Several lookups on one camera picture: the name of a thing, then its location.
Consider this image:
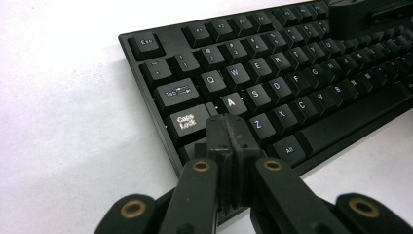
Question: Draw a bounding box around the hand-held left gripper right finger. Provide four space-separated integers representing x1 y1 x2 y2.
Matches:
226 114 263 210

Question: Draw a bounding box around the black computer keyboard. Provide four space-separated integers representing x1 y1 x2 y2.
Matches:
118 0 413 183

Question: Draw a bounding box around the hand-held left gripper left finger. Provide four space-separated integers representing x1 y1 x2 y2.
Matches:
194 113 234 216

